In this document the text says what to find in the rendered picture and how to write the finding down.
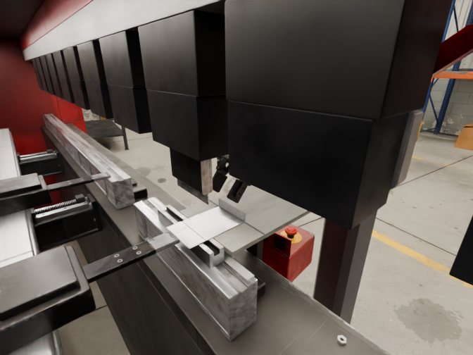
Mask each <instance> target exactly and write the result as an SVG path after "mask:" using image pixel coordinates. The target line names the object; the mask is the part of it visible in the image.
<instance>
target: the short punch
mask: <svg viewBox="0 0 473 355"><path fill-rule="evenodd" d="M170 160H171V168H172V176H173V177H175V178H177V185H178V186H180V187H181V188H182V189H184V190H186V191H187V192H189V193H190V194H192V195H194V196H195V197H196V198H198V199H200V200H201V201H203V202H204V203H206V204H207V205H209V202H208V194H209V193H211V192H212V191H213V175H212V159H208V160H205V161H197V160H195V159H193V158H191V157H189V156H186V155H184V154H182V153H179V152H178V151H175V150H174V149H171V148H170Z"/></svg>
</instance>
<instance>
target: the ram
mask: <svg viewBox="0 0 473 355"><path fill-rule="evenodd" d="M225 1H226V0H44V2H43V3H42V4H41V6H40V7H39V9H38V10H37V12H36V13H35V14H34V16H33V17H32V19H31V21H30V22H29V23H28V25H27V26H26V28H25V29H24V30H23V32H22V34H21V35H20V36H19V42H20V46H21V49H22V51H23V56H24V59H25V61H31V60H32V59H33V58H36V57H40V56H43V55H46V54H50V53H53V52H56V51H60V50H63V49H67V48H70V47H72V46H77V45H79V44H83V43H86V42H90V41H93V40H94V41H99V39H100V38H102V37H107V36H109V35H114V34H116V33H119V32H123V31H125V30H128V31H136V32H138V27H139V26H142V25H146V24H149V23H153V22H156V21H159V20H162V19H166V18H169V17H173V16H175V15H179V14H182V13H186V12H189V11H192V10H196V11H205V12H209V13H217V14H223V15H225Z"/></svg>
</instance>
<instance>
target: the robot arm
mask: <svg viewBox="0 0 473 355"><path fill-rule="evenodd" d="M226 163H229V154H228V155H225V156H220V157H217V166H216V170H217V171H216V172H215V174H214V176H213V190H214V191H215V192H220V190H221V189H222V186H223V185H224V183H225V181H226V179H227V176H226V174H228V172H229V165H228V166H227V167H226ZM248 186H251V185H250V184H248V183H246V182H244V181H242V180H238V179H236V180H235V182H234V184H233V185H232V188H231V189H230V191H229V193H228V195H227V198H228V199H230V200H232V201H233V202H235V203H237V204H238V203H239V200H240V199H241V197H242V195H243V194H244V192H245V190H246V188H247V187H248Z"/></svg>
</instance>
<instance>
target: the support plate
mask: <svg viewBox="0 0 473 355"><path fill-rule="evenodd" d="M227 195H228V194H225V195H222V196H220V197H217V198H214V199H211V201H212V202H214V203H216V204H217V205H219V198H220V199H222V200H223V201H226V202H227V203H228V204H231V205H233V206H234V207H236V208H238V209H239V210H241V211H243V212H244V213H245V222H247V223H248V224H250V225H252V226H253V227H255V228H256V229H258V230H259V231H261V232H263V233H265V234H264V235H263V234H262V233H260V232H258V231H257V230H255V229H253V228H252V227H250V226H249V225H247V224H245V223H242V224H241V225H238V226H236V227H235V228H232V229H231V230H228V231H226V232H224V233H222V234H220V235H218V236H216V237H214V238H213V239H214V240H216V241H217V242H218V243H220V244H221V245H222V246H223V247H224V250H225V251H226V252H227V253H228V254H229V255H231V256H235V255H236V254H238V253H240V252H241V251H243V250H245V249H247V248H249V247H251V246H252V245H254V244H256V243H258V242H259V241H261V240H263V239H265V238H266V237H269V236H270V235H272V234H274V233H275V232H277V231H279V230H281V229H282V228H285V227H286V226H288V225H290V224H292V223H293V222H295V221H297V220H298V219H300V218H302V217H303V216H306V215H308V214H309V213H311V212H309V211H307V210H305V209H304V208H301V207H299V206H297V205H294V204H292V203H290V202H288V201H285V200H283V199H281V198H279V197H276V196H275V195H273V194H270V193H268V192H266V191H263V190H261V189H259V188H257V187H254V186H253V185H251V186H248V187H247V188H246V190H245V192H244V194H243V195H242V197H241V199H240V200H239V203H238V204H237V203H235V202H233V201H232V200H230V199H228V198H227ZM208 202H209V205H207V204H206V203H204V202H203V203H201V204H198V205H195V206H192V207H190V208H187V209H184V210H182V211H180V213H181V214H182V215H183V216H185V217H186V218H191V217H193V216H196V215H198V214H200V213H203V212H206V211H209V210H211V209H213V208H215V206H216V205H215V204H213V203H212V202H210V201H208Z"/></svg>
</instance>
